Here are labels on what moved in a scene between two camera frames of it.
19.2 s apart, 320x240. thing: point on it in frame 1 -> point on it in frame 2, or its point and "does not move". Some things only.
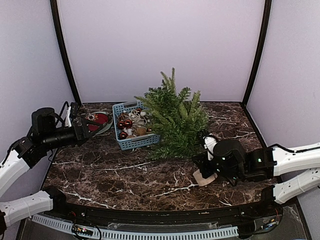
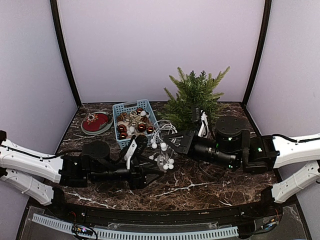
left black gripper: x=87 y=135 -> x=139 y=179
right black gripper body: x=206 y=172 -> x=214 y=156
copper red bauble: x=128 y=123 -> x=141 y=127
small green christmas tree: x=180 y=119 -> x=191 y=91
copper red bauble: x=123 y=135 does not move
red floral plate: x=99 y=118 does not move
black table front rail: x=258 y=214 does not move
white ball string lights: x=139 y=119 -> x=162 y=128
